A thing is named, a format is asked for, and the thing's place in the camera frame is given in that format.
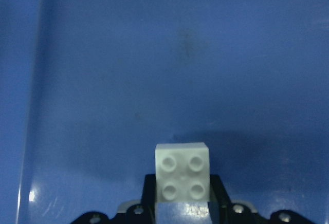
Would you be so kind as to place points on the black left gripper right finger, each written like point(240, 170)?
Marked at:
point(230, 211)

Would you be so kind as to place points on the blue plastic tray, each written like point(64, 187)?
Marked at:
point(90, 87)

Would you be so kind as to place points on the white building block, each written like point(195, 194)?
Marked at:
point(182, 172)

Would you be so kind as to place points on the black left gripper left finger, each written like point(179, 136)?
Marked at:
point(141, 212)

